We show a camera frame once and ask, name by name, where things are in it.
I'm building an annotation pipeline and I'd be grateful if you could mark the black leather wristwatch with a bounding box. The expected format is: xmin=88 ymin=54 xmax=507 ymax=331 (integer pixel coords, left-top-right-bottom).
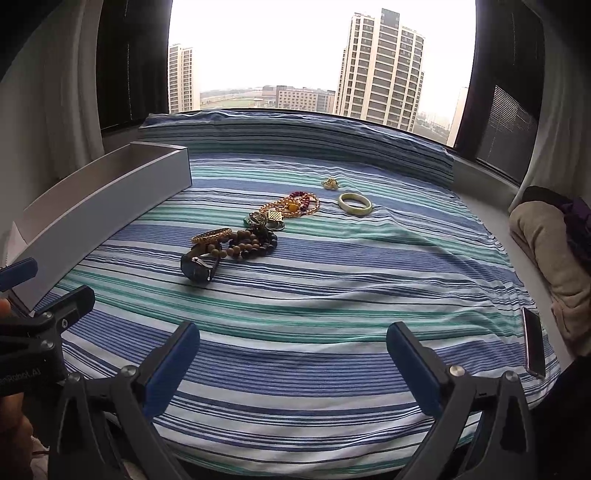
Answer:
xmin=179 ymin=245 xmax=221 ymax=284

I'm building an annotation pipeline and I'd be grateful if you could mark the gold chain bracelet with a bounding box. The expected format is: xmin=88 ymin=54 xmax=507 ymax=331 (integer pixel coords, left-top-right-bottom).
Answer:
xmin=190 ymin=227 xmax=235 ymax=246

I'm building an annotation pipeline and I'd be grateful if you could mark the brown wooden bead bracelet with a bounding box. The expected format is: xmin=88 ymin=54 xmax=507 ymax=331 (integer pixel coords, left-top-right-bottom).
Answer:
xmin=202 ymin=228 xmax=267 ymax=262

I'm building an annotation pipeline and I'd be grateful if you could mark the black bead bracelet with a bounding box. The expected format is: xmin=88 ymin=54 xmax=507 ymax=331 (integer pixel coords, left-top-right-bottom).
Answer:
xmin=244 ymin=225 xmax=280 ymax=258

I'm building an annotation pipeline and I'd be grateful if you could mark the silver rings lattice pendant necklace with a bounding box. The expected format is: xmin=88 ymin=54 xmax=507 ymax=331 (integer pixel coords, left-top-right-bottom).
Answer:
xmin=243 ymin=208 xmax=288 ymax=232

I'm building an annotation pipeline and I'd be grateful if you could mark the amber bead necklace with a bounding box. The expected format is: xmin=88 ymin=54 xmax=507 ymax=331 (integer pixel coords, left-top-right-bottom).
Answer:
xmin=257 ymin=193 xmax=322 ymax=220

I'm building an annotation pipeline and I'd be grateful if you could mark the pale green jade bangle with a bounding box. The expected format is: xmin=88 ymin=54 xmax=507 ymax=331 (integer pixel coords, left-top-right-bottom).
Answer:
xmin=338 ymin=192 xmax=374 ymax=217

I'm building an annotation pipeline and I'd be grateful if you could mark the person's left hand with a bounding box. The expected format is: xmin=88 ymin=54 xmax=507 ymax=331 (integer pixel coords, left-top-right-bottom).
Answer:
xmin=0 ymin=298 xmax=36 ymax=480

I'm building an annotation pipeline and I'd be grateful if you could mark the grey open storage box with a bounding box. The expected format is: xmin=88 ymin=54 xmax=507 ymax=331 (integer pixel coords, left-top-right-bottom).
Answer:
xmin=5 ymin=142 xmax=191 ymax=310

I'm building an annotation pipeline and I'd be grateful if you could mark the black smartphone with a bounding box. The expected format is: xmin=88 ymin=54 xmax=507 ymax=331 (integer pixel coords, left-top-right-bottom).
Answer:
xmin=522 ymin=308 xmax=546 ymax=379

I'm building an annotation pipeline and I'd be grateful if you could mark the white curtain left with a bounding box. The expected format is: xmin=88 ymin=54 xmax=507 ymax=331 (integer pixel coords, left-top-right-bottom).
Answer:
xmin=27 ymin=0 xmax=106 ymax=181

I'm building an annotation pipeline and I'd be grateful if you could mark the white curtain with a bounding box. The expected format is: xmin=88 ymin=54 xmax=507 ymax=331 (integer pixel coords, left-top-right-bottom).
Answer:
xmin=509 ymin=16 xmax=590 ymax=210
xmin=27 ymin=0 xmax=106 ymax=181

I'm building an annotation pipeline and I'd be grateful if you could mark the beige folded blanket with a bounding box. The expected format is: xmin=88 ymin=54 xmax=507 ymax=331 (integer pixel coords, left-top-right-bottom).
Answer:
xmin=509 ymin=201 xmax=590 ymax=356

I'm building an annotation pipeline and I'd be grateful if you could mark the blue green striped bedsheet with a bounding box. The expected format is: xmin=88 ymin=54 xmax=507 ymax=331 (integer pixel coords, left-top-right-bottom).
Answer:
xmin=47 ymin=111 xmax=561 ymax=479

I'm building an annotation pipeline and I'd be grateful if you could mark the white curtain right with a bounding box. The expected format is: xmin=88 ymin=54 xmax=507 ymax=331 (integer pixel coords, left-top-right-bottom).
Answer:
xmin=509 ymin=16 xmax=590 ymax=210

